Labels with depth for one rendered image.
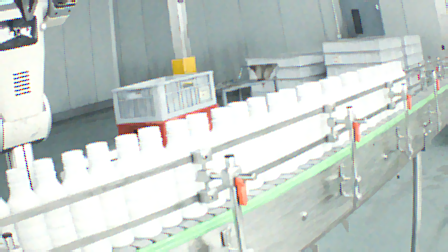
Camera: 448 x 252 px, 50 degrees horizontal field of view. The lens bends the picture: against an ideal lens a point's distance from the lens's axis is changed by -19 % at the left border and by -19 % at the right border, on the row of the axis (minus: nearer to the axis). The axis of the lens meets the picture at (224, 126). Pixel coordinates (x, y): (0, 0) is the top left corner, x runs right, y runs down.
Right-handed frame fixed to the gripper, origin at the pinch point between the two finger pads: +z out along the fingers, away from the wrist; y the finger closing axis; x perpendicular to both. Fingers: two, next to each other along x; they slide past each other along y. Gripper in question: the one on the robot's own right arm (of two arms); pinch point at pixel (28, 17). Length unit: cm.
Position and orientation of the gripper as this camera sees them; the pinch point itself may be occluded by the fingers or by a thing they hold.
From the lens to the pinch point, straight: 96.2
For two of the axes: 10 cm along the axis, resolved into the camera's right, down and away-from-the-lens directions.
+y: 7.8, -0.4, -6.3
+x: 6.1, -1.9, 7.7
